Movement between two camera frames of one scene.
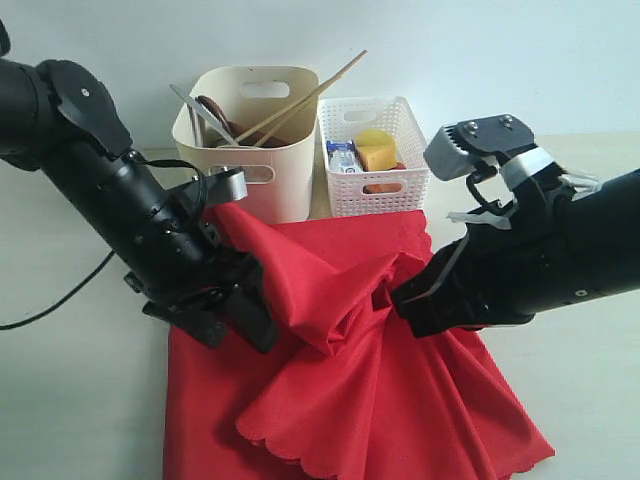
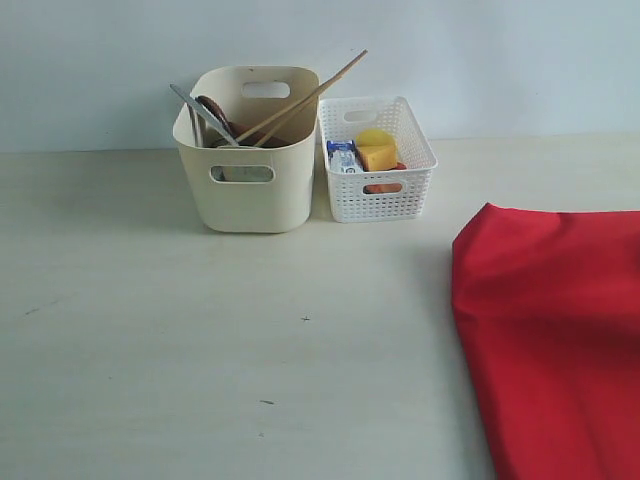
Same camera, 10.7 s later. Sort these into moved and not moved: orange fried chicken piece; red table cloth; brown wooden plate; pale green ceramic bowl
Moved: red table cloth
Not moved: brown wooden plate; pale green ceramic bowl; orange fried chicken piece
